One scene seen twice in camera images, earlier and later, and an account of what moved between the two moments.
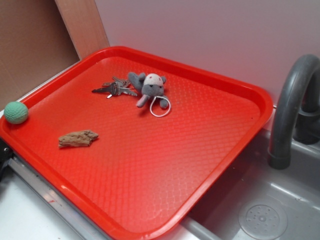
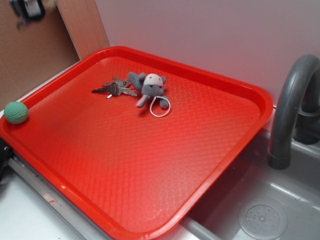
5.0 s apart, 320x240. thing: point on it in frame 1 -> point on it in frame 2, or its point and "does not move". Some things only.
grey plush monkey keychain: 152,86 does not move
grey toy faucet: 297,114 does not move
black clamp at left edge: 7,153 does not move
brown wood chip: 77,139 -> 51,4
